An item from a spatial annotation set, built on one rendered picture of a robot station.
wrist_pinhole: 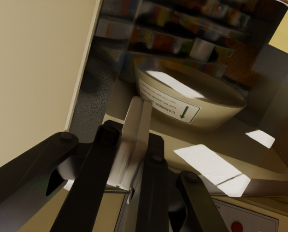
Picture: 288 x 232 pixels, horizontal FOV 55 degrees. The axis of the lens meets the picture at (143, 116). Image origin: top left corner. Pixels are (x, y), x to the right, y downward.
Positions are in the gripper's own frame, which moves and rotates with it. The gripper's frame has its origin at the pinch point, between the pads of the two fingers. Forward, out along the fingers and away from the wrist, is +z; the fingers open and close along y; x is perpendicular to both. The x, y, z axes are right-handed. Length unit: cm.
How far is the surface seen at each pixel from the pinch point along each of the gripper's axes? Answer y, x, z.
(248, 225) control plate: 17.4, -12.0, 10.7
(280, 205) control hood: 22.0, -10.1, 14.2
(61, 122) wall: -18, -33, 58
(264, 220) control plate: 19.4, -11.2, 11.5
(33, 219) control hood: -6.4, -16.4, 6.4
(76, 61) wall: -18, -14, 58
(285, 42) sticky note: 9.5, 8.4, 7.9
